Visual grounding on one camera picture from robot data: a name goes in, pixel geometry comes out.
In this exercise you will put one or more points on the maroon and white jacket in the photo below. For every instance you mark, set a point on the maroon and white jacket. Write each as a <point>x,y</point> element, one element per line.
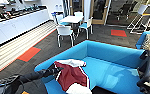
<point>71,75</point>

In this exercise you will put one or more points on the large blue sofa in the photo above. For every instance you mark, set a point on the large blue sofa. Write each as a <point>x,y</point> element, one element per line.
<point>107,63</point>

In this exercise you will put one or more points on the white chair teal seat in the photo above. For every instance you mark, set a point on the white chair teal seat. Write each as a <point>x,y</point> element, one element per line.
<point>86,26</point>

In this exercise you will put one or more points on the white round table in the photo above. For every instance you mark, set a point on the white round table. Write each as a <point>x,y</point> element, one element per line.
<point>71,19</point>

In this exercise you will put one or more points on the white kitchen counter cabinets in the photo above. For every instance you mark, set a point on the white kitchen counter cabinets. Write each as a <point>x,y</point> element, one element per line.
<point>17,28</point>

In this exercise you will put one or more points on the wooden framed glass door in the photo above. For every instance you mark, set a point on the wooden framed glass door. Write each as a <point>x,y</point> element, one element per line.
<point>106,13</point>
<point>72,6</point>

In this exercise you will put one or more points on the small blue sofa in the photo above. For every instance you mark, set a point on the small blue sofa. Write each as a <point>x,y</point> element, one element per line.
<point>139,41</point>

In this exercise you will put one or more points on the black office chair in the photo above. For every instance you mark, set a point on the black office chair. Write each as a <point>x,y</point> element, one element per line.
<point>123,11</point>

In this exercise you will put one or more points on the white high stool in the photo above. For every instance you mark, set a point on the white high stool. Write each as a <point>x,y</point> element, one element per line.
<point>139,13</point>

